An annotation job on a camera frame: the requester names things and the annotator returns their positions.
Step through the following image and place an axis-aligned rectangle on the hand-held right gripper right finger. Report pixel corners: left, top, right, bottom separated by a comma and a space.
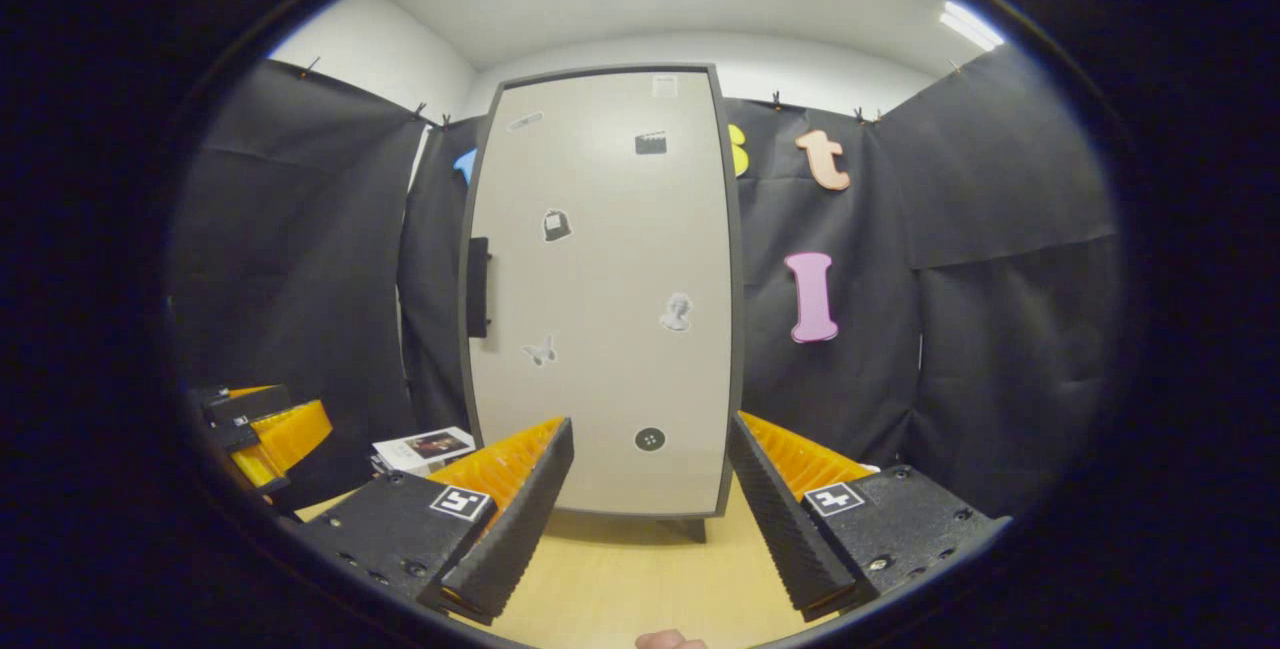
727, 411, 1011, 622

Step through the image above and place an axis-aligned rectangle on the black backdrop cloth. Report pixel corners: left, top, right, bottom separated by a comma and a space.
168, 41, 1126, 520

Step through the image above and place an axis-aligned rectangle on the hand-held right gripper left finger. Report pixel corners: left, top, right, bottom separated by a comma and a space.
297, 417, 576, 627

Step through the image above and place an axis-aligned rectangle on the dark grey cabinet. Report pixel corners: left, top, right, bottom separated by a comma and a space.
458, 64, 746, 544

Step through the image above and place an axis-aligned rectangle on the black cabinet door handle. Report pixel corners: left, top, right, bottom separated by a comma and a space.
466, 237, 491, 338

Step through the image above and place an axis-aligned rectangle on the light grey cabinet door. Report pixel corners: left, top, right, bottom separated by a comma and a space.
468, 72, 734, 515

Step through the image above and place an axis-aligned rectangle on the small ceiling light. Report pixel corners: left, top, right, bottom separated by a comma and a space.
938, 1, 1005, 52

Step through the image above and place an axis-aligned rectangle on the stack of books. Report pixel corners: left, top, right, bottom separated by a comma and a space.
372, 427, 477, 478

